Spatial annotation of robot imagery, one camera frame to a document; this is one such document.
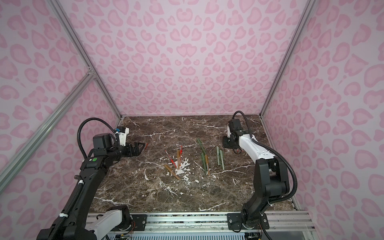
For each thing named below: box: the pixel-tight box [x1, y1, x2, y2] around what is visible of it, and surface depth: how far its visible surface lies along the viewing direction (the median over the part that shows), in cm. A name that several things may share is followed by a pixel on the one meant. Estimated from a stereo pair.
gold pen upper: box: [177, 149, 180, 170], surface depth 97 cm
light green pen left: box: [216, 145, 220, 166], surface depth 99 cm
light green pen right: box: [220, 149, 225, 170], surface depth 97 cm
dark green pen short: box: [201, 152, 207, 173], surface depth 95 cm
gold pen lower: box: [164, 164, 180, 180], surface depth 92 cm
